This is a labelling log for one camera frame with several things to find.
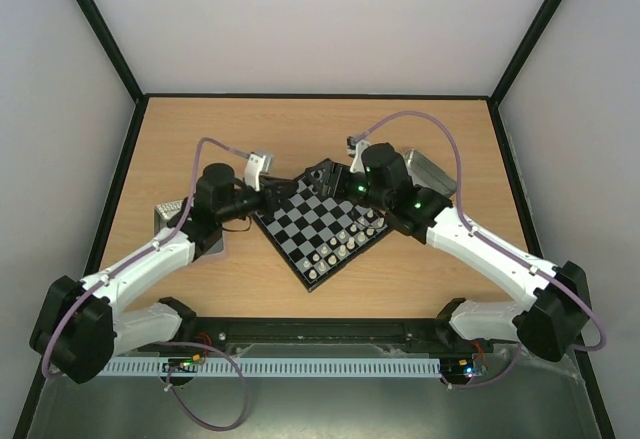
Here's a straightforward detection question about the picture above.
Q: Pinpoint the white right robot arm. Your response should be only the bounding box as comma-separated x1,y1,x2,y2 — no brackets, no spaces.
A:
305,141,589,362

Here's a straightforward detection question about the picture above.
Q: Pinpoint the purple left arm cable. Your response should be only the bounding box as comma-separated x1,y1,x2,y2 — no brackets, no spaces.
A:
41,137,251,379

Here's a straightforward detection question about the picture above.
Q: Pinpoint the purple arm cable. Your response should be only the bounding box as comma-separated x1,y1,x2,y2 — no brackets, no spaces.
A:
359,110,608,351
41,137,251,379

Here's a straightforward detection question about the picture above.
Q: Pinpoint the light blue slotted cable duct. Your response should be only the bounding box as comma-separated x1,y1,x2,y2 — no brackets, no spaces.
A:
100,357,441,378

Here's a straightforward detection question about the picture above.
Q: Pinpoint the pink tin with black pieces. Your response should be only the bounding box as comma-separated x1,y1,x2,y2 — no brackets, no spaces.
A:
153,199,226,260

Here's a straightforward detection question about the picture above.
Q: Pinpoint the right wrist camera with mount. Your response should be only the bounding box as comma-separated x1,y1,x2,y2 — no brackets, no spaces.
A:
347,136,370,173

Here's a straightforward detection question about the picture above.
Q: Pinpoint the empty gold metal tin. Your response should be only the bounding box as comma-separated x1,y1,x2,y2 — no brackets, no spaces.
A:
403,149,457,198

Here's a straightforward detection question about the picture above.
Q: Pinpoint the black and silver chessboard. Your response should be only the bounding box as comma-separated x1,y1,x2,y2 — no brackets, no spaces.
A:
253,174,392,292

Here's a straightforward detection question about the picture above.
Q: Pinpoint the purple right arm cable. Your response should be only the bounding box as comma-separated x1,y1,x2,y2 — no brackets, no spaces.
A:
359,110,608,351

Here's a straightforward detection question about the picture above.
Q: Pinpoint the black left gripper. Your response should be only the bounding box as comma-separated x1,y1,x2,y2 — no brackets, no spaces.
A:
218,176,300,224

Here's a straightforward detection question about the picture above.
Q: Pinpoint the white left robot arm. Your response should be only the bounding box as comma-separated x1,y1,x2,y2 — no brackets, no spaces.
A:
29,163,297,384

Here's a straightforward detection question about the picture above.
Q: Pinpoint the black aluminium frame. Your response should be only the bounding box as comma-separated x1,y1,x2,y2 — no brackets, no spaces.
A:
0,0,640,439

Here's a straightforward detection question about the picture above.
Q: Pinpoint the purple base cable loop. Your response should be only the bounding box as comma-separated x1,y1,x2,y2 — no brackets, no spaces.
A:
162,341,250,430

